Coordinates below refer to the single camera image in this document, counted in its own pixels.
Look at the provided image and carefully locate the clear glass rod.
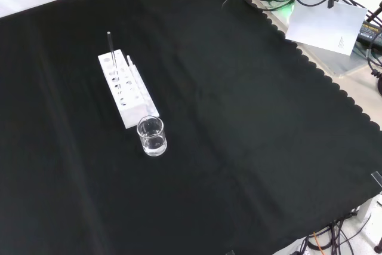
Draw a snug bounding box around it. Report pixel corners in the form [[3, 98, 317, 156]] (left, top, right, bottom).
[[107, 31, 116, 67]]

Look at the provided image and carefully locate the white test tube rack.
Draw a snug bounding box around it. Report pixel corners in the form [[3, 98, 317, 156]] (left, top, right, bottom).
[[97, 49, 160, 130]]

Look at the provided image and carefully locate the black cloth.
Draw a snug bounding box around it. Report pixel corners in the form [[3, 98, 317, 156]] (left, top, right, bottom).
[[0, 0, 382, 255]]

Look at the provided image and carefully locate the small clear glass beaker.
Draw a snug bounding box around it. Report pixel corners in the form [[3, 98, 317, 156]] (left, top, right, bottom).
[[136, 116, 168, 157]]

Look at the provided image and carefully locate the white paper card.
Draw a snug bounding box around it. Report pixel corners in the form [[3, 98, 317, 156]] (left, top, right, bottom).
[[285, 0, 368, 56]]

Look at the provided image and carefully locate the black power adapter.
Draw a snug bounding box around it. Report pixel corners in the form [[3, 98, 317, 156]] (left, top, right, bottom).
[[357, 19, 382, 47]]

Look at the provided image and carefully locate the orange cable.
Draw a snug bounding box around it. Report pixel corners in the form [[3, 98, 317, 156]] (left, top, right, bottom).
[[312, 231, 325, 255]]

